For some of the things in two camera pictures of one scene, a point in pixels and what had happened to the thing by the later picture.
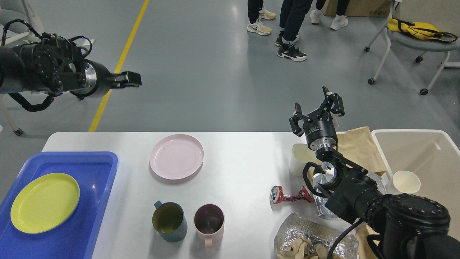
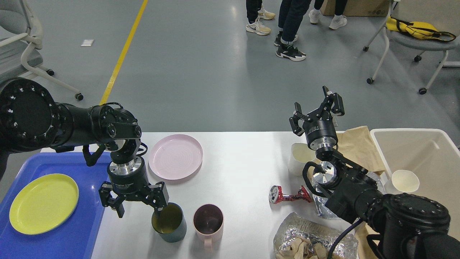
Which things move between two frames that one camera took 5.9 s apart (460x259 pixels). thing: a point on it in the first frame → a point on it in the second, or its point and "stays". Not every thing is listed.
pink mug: (209, 222) stays
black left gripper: (99, 81) → (130, 182)
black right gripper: (321, 133) stays
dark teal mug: (169, 221) stays
